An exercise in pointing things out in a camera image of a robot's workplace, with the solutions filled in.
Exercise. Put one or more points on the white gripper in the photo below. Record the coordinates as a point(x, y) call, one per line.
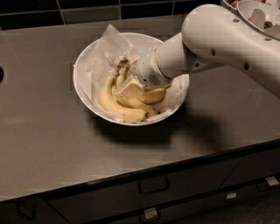
point(146, 71)

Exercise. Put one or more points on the yellow banana bunch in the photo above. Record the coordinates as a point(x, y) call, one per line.
point(135, 109)

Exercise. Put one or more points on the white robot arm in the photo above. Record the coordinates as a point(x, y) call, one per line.
point(211, 36)

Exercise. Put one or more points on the white bowl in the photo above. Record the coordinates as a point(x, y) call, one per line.
point(230, 5)
point(261, 17)
point(84, 73)

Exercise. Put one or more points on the white bowl back right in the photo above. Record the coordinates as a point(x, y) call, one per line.
point(230, 5)

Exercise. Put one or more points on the white bowl front right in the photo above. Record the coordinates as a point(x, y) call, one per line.
point(261, 17)

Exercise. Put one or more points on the white paper liner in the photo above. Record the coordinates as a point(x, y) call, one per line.
point(99, 58)

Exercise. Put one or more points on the upper right drawer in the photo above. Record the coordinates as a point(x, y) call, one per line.
point(254, 166)

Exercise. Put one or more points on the upper middle drawer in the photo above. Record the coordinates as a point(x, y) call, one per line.
point(101, 204)

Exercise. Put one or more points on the lower right drawer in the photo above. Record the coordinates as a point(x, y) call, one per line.
point(243, 192)

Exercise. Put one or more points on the lower middle drawer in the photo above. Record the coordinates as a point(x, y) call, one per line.
point(159, 214)

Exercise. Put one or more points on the left cabinet drawer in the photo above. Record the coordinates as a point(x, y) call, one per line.
point(31, 210)

